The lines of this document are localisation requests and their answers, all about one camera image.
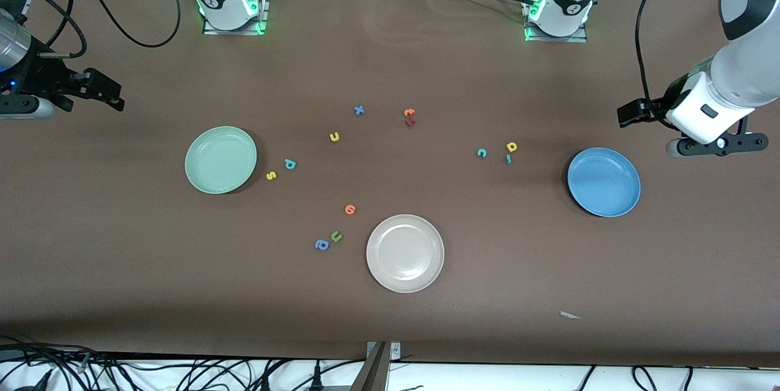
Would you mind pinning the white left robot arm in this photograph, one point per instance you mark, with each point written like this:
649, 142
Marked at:
737, 62

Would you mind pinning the green plate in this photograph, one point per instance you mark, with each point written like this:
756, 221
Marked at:
220, 159

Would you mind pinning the green foam letter u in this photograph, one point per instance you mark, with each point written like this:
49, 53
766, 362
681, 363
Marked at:
336, 237

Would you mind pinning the beige plate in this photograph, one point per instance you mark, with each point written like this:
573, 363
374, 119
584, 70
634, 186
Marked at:
405, 253

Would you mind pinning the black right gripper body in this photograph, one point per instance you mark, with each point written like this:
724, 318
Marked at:
44, 83

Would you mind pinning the black power plug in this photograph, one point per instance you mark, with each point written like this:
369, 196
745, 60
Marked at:
265, 383
42, 380
317, 379

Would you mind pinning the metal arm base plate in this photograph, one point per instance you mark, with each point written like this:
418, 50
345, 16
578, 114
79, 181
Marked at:
237, 31
573, 39

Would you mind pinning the metal corner bracket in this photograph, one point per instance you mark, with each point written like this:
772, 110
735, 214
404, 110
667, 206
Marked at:
395, 351

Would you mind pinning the blue plate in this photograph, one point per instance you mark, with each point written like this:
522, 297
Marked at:
603, 182

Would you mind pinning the white paper scrap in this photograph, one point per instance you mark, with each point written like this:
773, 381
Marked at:
570, 315

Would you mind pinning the aluminium frame profile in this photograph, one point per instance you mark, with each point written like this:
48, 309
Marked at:
375, 373

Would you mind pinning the teal foam letter p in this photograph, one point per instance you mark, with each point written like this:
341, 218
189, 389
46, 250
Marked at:
290, 164

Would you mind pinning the blue foam letter a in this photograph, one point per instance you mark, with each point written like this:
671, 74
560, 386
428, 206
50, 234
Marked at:
322, 245

